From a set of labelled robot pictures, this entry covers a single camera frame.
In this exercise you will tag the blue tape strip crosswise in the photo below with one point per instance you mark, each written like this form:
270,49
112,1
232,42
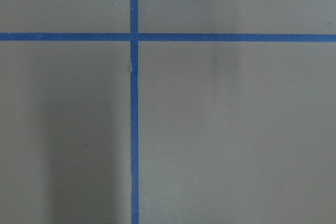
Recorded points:
167,37

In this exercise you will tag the blue tape strip lengthwise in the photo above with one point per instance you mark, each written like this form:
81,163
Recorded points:
134,110

